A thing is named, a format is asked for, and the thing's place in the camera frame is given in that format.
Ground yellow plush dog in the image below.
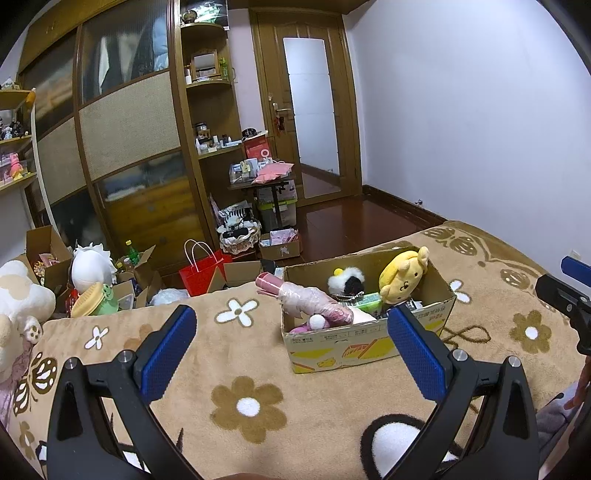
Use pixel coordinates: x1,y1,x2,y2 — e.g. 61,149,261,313
379,246,430,304

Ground white pink plush toy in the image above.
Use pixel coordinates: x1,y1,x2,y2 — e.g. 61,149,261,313
256,272,370,335

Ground small side table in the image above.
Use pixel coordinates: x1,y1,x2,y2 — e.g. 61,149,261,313
228,178,296,232

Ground open brown cardboard box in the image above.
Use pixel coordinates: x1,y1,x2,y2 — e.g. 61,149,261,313
25,225,75,296

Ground wooden wardrobe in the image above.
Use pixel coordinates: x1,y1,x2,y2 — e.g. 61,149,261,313
18,0,218,278

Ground person's right hand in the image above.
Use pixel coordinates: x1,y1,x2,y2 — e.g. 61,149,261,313
563,357,591,411

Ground white pole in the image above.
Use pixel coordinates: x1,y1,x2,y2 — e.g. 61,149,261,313
28,99,61,232

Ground wooden door with glass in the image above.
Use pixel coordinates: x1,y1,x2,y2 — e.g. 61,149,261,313
249,11,363,204

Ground red box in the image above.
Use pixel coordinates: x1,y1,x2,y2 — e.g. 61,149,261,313
244,135,273,162

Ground plain cardboard box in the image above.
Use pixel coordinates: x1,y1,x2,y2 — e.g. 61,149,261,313
208,260,278,294

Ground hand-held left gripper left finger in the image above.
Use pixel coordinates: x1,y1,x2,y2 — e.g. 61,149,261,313
46,305,197,480

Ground clear plastic storage bin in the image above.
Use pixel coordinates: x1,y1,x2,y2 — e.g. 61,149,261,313
256,182,298,232

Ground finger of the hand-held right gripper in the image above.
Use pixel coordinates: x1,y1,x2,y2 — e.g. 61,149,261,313
561,256,591,286
536,274,591,320

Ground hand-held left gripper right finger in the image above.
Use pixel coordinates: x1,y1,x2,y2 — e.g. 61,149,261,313
387,305,539,480

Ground pink cloth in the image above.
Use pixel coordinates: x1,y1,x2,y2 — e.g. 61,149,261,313
250,161,296,185

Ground large cream plush toy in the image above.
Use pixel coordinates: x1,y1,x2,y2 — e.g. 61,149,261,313
0,260,57,384

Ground beige floral blanket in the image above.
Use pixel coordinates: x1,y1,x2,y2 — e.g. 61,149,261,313
0,220,591,480

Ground green frog plush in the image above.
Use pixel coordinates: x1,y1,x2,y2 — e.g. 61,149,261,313
70,282,121,319

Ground white-haired plush doll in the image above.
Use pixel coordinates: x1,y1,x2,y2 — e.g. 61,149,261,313
70,243,118,296

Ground clear plastic organizer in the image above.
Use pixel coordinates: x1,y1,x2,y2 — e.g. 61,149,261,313
229,161,259,185

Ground person's grey trousers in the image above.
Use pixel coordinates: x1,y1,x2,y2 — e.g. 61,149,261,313
536,394,578,444

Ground white fluffy plush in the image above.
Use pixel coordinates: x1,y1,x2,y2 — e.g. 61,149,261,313
148,288,190,308

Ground lace-trimmed basket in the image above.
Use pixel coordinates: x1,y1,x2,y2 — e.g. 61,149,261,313
218,220,262,254

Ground cardboard box with yellow print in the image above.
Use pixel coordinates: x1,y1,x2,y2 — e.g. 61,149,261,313
280,247,458,376

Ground wooden corner shelf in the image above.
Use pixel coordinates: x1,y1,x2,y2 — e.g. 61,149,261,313
173,0,245,252

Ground wooden wall shelf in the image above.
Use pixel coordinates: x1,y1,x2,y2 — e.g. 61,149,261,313
0,88,38,192

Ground black white plush toy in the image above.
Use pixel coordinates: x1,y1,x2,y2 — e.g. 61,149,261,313
327,266,366,301

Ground small wooden frame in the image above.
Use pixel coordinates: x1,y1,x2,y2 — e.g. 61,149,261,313
190,48,220,77

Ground small cardboard box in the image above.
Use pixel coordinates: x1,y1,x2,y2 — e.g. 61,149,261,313
259,229,302,260

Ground red paper bag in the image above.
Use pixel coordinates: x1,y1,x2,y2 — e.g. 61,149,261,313
179,240,234,297

